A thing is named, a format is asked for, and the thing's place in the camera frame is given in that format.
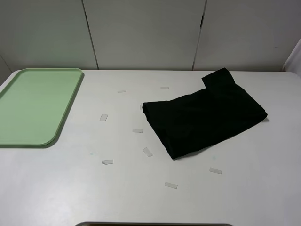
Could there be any light green plastic tray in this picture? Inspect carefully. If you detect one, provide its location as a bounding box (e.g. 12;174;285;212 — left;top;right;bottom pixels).
0;68;84;147

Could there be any black short sleeve t-shirt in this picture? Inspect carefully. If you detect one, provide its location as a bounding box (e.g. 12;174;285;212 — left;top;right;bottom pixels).
142;68;268;160

